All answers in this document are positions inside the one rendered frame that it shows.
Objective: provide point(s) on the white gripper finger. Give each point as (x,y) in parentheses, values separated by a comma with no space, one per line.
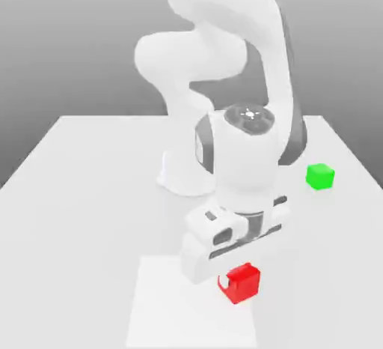
(224,282)

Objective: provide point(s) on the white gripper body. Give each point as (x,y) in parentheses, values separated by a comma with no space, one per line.
(196,262)

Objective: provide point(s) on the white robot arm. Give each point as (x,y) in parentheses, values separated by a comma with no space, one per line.
(239,157)

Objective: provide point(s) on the small red cube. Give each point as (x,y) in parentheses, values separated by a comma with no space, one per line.
(244,284)

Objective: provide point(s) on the small green cube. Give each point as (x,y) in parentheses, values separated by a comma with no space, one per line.
(319,176)

